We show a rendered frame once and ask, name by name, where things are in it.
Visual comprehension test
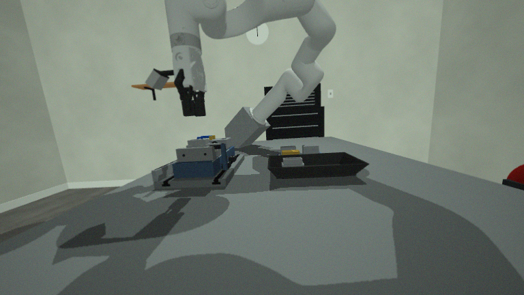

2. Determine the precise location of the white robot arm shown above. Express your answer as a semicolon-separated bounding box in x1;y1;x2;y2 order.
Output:
164;0;336;125

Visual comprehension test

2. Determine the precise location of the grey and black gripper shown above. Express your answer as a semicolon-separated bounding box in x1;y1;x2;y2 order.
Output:
171;45;207;117

